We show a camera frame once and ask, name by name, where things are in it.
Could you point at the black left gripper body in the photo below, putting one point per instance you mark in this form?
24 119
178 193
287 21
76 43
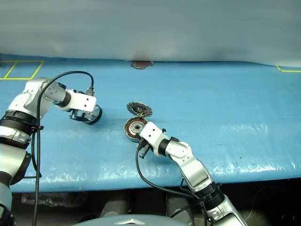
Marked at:
76 115

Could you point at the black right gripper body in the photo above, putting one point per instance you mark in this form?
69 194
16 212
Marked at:
143 150

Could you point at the silver spoked rotor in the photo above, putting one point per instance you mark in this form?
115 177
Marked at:
95 115

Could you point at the motor housing with copper windings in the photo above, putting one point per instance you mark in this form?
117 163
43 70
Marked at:
131 128

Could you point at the dark round hinged motor lid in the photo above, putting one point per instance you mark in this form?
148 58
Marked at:
138 108

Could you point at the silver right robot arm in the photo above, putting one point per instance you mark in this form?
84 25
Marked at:
195 169

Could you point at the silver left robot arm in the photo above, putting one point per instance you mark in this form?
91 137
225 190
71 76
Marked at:
26 103

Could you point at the dark rounded grey shape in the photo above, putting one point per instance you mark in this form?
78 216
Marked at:
175 203
115 207

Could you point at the grey curved cover with emblem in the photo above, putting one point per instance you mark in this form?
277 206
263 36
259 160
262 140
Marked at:
131 222

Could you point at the crumpled black plastic sheet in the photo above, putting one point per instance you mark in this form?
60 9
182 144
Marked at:
54 199

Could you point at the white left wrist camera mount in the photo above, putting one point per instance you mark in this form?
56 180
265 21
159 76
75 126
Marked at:
82 101

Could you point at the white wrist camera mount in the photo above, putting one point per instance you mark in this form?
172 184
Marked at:
82 101
152 134

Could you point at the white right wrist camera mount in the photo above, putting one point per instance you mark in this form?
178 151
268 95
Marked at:
152 134

